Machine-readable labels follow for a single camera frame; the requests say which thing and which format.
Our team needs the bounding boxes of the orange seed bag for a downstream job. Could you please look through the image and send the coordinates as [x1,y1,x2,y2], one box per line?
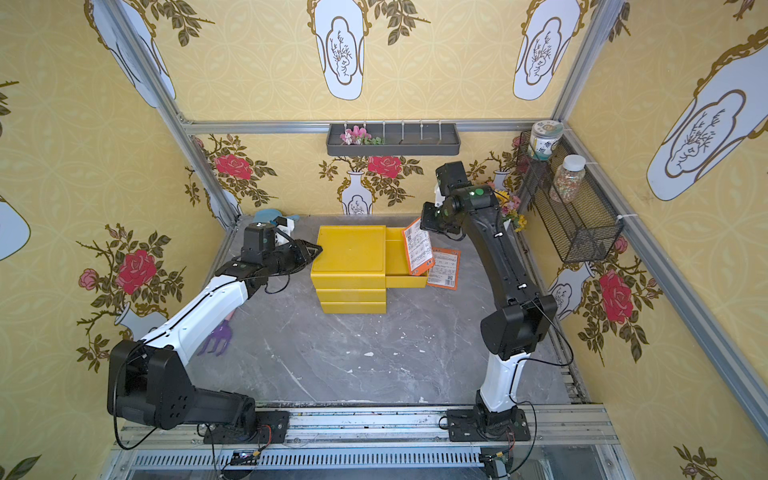
[402,219,435,276]
[427,248,461,291]

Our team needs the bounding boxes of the yellow three-drawer cabinet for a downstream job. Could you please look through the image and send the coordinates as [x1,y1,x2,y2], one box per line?
[311,225,387,314]

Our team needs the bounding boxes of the yellow top drawer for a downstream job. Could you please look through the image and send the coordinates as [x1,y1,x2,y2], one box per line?
[385,227,427,289]

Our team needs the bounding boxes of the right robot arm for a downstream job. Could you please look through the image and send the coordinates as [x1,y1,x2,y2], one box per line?
[421,161,557,426]

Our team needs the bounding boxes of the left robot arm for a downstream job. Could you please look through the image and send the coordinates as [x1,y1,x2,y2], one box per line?
[107,222,322,441]

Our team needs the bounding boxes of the light blue watering scoop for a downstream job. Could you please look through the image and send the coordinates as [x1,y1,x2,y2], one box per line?
[251,209,299,230]

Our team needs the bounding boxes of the white picket fence flower planter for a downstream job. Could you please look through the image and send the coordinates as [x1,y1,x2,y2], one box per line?
[494,190,527,233]

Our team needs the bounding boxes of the jar with green label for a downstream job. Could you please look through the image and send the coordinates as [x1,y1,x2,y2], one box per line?
[528,120,564,161]

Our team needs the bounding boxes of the clear jar white lid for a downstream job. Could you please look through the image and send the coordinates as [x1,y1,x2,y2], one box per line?
[549,154,586,204]

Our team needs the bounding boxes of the pink flowers in tray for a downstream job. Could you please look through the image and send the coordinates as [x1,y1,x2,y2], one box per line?
[339,125,383,145]

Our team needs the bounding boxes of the grey wall shelf tray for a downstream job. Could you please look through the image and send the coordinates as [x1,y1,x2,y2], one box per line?
[326,121,462,157]

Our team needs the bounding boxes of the black wire wall basket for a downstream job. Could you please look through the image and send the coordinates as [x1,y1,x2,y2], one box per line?
[519,139,624,264]

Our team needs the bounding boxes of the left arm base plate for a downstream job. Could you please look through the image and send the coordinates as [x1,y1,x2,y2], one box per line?
[203,410,290,445]

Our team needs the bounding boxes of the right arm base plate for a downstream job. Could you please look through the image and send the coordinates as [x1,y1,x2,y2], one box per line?
[445,407,532,443]

